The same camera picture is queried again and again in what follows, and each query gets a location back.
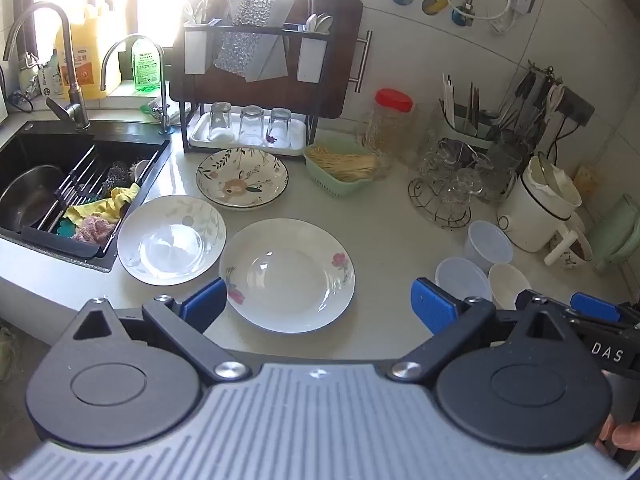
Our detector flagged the brown wooden cutting board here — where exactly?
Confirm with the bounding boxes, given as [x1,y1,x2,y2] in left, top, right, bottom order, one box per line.
[170,0,374,121]

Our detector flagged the white utensil holder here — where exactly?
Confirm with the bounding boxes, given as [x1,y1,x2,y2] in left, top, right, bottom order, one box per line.
[183,20,221,75]
[297,37,329,83]

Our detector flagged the white pink-flower plate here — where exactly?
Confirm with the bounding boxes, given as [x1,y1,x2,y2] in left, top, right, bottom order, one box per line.
[219,218,356,334]

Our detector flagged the clear drinking glass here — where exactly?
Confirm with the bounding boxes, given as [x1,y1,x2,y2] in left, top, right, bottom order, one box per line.
[239,105,265,145]
[209,101,234,142]
[267,108,292,143]

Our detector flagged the tall grey kitchen faucet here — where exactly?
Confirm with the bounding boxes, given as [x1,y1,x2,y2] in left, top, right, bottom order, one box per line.
[2,2,91,132]

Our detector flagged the pink dish cloth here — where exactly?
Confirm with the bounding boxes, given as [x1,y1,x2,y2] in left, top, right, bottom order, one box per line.
[72,215,119,244]

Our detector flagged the yellow dish cloth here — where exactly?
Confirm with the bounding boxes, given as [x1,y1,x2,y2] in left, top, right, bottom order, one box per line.
[62,182,141,226]

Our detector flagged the dried noodles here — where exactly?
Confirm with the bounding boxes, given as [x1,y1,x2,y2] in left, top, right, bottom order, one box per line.
[307,145,379,182]

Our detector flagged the red-lidded clear jar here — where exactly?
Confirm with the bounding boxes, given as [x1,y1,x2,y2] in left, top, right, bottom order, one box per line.
[365,88,416,161]

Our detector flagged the black kitchen sink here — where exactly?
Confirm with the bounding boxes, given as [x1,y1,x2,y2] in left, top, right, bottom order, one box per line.
[0,120,173,273]

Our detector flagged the steel basin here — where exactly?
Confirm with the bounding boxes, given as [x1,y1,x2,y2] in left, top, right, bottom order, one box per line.
[0,164,66,231]

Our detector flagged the translucent plastic bowl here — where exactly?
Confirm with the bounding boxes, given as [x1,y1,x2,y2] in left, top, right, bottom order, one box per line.
[462,220,515,266]
[435,257,493,306]

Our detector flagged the black dish rack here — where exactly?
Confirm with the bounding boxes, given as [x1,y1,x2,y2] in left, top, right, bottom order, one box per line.
[170,0,333,154]

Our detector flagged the steel wool scrubber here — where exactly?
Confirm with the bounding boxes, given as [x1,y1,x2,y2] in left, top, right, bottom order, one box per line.
[102,161,132,193]

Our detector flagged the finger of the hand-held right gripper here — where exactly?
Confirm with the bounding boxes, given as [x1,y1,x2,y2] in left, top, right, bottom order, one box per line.
[565,291,640,335]

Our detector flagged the black wall socket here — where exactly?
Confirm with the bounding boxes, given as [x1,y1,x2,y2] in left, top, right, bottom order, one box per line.
[552,87,596,128]

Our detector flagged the pale green plastic container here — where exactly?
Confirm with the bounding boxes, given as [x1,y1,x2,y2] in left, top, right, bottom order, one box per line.
[585,192,640,273]

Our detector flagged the floral dark-rimmed plate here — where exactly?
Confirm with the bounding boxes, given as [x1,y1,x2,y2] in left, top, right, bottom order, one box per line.
[196,148,289,209]

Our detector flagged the black sink drain rack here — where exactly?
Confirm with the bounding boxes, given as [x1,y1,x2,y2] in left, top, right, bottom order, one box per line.
[20,145,161,261]

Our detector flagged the textured silver cutting board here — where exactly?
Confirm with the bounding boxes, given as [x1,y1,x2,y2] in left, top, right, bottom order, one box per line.
[215,0,296,83]

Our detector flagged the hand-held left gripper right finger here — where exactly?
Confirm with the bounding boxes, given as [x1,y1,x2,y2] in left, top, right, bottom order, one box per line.
[387,277,583,381]

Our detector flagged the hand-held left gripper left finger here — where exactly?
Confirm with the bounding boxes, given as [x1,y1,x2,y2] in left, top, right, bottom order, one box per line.
[72,277,251,381]

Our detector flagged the slim curved steel faucet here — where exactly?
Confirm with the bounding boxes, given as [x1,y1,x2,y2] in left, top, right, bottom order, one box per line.
[100,35,174,136]

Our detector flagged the green detergent bottle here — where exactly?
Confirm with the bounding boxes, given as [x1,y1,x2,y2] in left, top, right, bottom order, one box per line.
[131,35,164,93]

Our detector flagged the white electric pot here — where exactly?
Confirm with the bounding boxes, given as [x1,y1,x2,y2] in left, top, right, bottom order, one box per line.
[496,152,586,267]

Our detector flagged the white leaf-pattern plate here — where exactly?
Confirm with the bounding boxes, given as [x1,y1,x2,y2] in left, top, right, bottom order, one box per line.
[116,195,227,286]

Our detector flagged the yellow oil bottle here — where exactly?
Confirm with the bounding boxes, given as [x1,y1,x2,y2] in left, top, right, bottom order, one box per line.
[55,7,123,101]

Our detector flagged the hanging kitchen utensils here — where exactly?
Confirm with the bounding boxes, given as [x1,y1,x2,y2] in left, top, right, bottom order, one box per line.
[492,62,566,131]

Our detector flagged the tall textured glass mug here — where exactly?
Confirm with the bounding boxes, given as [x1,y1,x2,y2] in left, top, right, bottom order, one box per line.
[480,140,522,203]

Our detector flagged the green plastic basket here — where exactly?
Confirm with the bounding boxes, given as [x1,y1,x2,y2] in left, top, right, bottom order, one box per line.
[303,141,385,198]

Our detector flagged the green chopstick holder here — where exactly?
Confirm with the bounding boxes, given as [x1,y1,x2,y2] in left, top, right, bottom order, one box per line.
[437,110,501,150]

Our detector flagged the person's right hand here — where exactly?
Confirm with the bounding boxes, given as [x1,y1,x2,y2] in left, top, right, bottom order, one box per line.
[595,412,640,458]

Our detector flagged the patterned mug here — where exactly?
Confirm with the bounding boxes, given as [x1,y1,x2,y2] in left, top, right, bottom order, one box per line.
[550,232,594,270]

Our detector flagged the white ceramic bowl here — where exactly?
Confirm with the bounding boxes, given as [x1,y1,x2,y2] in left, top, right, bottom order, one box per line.
[488,262,532,311]

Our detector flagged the wire glass rack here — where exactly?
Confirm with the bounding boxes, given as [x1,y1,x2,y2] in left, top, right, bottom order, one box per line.
[407,140,473,229]

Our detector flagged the bundle of chopsticks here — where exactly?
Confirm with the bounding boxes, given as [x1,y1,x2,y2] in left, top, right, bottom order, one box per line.
[440,72,483,131]

